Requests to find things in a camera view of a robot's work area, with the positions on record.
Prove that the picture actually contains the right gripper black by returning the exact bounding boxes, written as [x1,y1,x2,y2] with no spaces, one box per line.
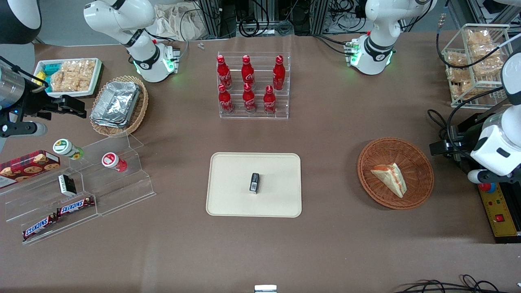
[17,87,88,122]

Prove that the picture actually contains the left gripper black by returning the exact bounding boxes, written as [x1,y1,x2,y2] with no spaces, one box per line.
[429,113,490,162]

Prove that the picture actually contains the white rectangular snack tray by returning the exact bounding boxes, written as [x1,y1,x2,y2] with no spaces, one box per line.
[34,58,103,98]

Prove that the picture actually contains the triangular wrapped sandwich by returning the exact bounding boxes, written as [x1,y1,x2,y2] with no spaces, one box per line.
[370,162,407,199]

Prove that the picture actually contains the brown wicker basket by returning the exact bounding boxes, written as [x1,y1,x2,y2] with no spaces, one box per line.
[357,138,434,210]

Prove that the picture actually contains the light wicker basket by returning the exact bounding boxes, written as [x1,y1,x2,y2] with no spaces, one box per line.
[90,75,149,138]

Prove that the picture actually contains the beige plastic tray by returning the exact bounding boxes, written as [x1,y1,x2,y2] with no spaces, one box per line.
[206,152,302,218]

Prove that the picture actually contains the bagged rice cracker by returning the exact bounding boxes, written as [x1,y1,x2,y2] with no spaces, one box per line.
[50,70,67,92]
[64,61,81,92]
[78,60,96,92]

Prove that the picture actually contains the green sunflower yogurt cup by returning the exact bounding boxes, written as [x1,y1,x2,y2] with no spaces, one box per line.
[53,138,84,161]

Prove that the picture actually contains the stacked aluminium foil trays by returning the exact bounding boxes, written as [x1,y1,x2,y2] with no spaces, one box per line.
[90,81,142,129]

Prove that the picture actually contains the red tartan cookie box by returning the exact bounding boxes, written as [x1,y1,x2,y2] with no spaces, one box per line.
[0,150,61,190]

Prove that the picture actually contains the bagged fried snack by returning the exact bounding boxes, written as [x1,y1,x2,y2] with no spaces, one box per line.
[445,52,469,68]
[447,67,477,102]
[466,30,493,46]
[470,44,505,76]

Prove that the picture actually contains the black and white small box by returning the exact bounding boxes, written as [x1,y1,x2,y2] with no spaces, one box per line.
[58,174,77,197]

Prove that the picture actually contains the red strawberry yogurt cup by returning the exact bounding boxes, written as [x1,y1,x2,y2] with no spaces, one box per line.
[101,152,128,173]

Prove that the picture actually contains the yellow emergency stop box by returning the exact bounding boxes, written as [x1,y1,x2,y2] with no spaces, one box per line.
[477,182,521,245]

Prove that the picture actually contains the Snickers chocolate bar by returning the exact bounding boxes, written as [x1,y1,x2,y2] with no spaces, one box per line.
[22,214,58,241]
[56,197,95,217]

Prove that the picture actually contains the clear acrylic stepped stand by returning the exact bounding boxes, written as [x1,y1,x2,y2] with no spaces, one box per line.
[0,163,101,246]
[66,132,157,217]

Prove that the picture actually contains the beige cloth bag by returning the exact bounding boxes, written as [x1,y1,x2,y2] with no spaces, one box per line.
[152,3,204,41]

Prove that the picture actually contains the red cola bottle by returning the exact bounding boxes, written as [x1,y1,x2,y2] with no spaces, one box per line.
[216,55,233,90]
[263,85,277,114]
[242,83,257,113]
[218,83,235,114]
[272,55,286,91]
[241,55,255,88]

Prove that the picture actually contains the clear acrylic bottle rack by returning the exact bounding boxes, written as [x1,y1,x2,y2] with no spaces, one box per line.
[217,51,291,120]

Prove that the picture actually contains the aluminium frame post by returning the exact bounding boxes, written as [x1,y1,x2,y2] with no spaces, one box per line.
[199,0,228,38]
[311,0,331,35]

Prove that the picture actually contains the black coiled cable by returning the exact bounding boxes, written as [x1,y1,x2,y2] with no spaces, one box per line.
[238,16,262,38]

